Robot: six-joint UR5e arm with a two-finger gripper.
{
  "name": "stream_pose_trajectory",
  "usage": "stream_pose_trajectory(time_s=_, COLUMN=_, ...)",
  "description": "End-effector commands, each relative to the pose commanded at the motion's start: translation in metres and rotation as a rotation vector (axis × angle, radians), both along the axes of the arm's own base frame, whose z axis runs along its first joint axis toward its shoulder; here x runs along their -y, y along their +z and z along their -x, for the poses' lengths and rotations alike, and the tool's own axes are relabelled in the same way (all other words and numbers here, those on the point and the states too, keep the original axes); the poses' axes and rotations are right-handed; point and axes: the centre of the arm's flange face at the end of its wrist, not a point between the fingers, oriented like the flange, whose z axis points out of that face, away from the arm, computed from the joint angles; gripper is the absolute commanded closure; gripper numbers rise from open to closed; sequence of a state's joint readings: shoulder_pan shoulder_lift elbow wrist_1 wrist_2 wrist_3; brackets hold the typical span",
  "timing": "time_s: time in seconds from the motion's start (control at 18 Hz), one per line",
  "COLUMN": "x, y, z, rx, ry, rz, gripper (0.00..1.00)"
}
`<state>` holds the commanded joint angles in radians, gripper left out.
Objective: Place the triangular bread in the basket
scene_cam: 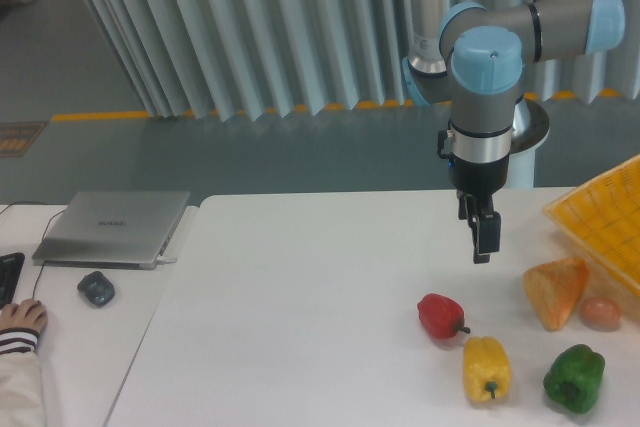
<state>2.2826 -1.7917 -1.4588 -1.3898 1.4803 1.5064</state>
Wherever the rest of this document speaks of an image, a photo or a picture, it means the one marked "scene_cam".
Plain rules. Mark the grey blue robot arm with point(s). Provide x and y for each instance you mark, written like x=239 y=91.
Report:
x=475 y=58

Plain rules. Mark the yellow woven basket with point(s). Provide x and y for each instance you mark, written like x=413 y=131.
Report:
x=601 y=216

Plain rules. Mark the red bell pepper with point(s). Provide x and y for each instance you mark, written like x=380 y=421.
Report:
x=441 y=317

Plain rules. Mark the grey folding partition screen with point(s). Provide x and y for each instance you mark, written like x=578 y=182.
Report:
x=252 y=56

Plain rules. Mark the yellow bell pepper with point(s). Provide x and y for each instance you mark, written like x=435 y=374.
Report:
x=486 y=369

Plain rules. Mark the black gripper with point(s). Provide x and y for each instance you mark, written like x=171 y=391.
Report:
x=480 y=181

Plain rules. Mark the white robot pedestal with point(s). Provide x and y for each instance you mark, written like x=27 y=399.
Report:
x=530 y=130

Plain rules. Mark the white striped sleeve forearm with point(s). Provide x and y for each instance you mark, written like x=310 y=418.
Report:
x=22 y=401

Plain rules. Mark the silver laptop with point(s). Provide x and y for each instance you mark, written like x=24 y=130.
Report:
x=117 y=229

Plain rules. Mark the orange triangular bread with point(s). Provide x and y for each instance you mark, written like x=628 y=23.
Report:
x=554 y=289

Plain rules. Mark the green bell pepper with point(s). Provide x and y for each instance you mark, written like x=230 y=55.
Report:
x=574 y=378

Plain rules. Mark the black keyboard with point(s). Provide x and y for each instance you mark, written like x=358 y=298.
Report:
x=10 y=271

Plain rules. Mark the person's hand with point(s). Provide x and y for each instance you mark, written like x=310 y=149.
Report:
x=30 y=314

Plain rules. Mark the brown egg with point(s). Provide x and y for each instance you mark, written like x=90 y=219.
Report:
x=601 y=313

